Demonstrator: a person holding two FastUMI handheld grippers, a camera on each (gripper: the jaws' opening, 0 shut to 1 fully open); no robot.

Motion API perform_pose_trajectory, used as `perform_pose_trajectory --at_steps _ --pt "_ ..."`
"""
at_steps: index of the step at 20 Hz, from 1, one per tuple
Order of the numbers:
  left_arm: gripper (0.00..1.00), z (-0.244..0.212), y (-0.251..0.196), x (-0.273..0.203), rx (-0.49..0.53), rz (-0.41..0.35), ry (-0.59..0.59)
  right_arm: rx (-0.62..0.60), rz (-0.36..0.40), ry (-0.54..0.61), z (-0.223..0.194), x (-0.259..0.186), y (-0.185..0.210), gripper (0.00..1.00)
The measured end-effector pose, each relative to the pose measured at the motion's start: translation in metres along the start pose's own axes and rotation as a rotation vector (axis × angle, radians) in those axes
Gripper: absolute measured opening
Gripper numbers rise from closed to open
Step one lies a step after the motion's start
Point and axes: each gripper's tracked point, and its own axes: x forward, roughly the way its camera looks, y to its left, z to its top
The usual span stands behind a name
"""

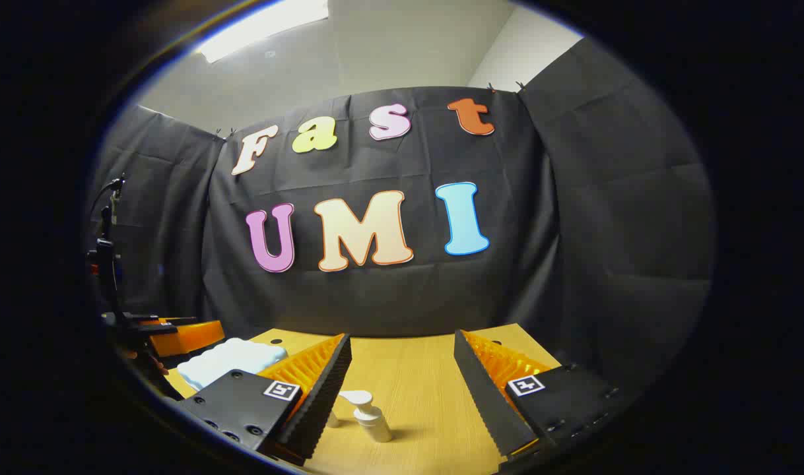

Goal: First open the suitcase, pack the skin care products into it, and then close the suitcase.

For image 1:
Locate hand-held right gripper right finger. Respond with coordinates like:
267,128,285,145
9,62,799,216
453,329,631,472

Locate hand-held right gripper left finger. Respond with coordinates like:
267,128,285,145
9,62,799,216
178,333,353,468

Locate light blue suitcase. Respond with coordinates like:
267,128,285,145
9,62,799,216
176,338,289,391

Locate white pump bottle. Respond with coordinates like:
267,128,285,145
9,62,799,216
338,390,394,443

